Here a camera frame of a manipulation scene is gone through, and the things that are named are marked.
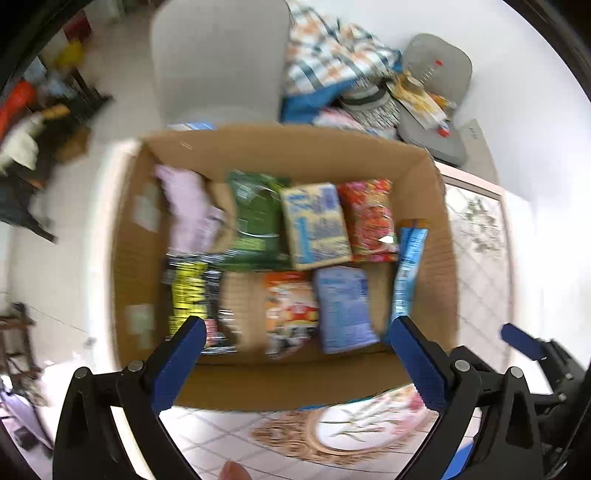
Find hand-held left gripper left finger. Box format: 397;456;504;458
52;316;208;480

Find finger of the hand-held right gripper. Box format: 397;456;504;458
501;323;561;370

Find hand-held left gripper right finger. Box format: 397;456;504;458
390;315;544;480

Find black wipes packet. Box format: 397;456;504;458
161;258;237;355

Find long blue packet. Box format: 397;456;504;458
390;220;430;326

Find light blue packet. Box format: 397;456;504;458
313;266;381;355

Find orange cartoon packet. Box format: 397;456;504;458
262;271;320;358

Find red patterned packet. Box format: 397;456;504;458
336;178;400;264

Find purple cloth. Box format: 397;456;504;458
154;165;232;254

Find green wipes packet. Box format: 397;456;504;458
213;170;293;272

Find yellow and blue tissue packet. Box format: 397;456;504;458
280;182;353;271

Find person's left hand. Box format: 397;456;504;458
219;460;254;480

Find wooden rack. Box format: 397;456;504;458
0;302;42;384

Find black stroller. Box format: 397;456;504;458
0;92;114;244

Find small brown cardboard box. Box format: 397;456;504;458
58;127;92;162

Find striped hat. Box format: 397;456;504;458
341;76;402;139

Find yellow snack packets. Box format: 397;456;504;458
387;71;459;134

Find grey padded chair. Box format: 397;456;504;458
396;33;474;168

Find white goose plush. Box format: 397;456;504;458
0;113;47;175

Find clear oil bottle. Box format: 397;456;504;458
418;59;445;88

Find red plastic bag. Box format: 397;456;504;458
0;79;38;134

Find grey office chair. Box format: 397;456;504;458
148;0;293;130

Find plaid blanket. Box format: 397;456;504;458
280;0;403;121

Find yellow bag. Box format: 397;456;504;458
54;39;88;70

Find wall socket plate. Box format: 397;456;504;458
461;119;500;185

